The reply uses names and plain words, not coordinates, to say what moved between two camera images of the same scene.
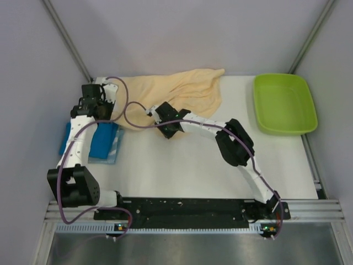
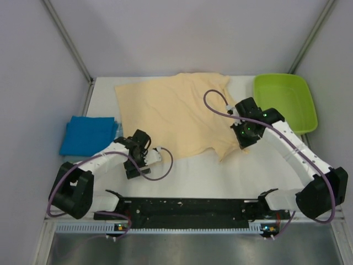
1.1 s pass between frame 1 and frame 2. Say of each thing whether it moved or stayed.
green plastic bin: stayed
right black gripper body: moved
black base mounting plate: stayed
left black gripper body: moved
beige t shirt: moved
